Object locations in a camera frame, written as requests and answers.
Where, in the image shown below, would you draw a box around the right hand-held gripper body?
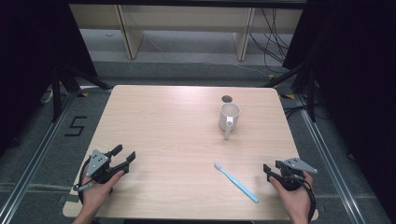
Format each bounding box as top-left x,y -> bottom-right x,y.
274,157 -> 318,191

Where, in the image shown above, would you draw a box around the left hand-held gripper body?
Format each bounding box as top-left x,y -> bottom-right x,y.
85,148 -> 130,185

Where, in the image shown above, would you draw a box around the person's right hand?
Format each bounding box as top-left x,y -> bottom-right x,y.
268,172 -> 314,220

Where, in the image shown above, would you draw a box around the person's left hand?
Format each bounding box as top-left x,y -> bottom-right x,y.
80,170 -> 125,219

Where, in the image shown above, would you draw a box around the light blue toothbrush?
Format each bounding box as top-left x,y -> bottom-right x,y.
213,161 -> 260,204

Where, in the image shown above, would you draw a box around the black metal stand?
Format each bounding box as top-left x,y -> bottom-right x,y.
262,59 -> 318,123
50,61 -> 114,123

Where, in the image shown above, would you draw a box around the black curtain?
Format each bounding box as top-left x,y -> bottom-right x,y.
0,0 -> 98,158
281,0 -> 396,217

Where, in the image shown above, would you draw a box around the beige wooden desk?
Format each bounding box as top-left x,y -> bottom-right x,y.
68,3 -> 304,62

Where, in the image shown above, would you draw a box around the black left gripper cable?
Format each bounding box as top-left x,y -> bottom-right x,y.
78,156 -> 94,205

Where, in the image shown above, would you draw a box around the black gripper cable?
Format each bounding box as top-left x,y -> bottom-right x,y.
298,177 -> 318,224
78,156 -> 94,205

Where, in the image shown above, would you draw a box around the silver cable plug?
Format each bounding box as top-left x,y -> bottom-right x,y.
72,182 -> 94,192

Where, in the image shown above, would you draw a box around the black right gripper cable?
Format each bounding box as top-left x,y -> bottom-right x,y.
298,177 -> 318,224

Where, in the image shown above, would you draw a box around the aluminium floor rail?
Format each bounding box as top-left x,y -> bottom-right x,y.
0,91 -> 78,224
293,92 -> 368,224

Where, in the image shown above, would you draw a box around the white cup with handle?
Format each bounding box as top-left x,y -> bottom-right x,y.
218,102 -> 242,141

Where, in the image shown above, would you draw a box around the white coiled floor cable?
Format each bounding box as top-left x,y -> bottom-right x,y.
39,88 -> 54,105

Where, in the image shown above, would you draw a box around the bundle of black cables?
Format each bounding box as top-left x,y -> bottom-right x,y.
247,7 -> 295,75

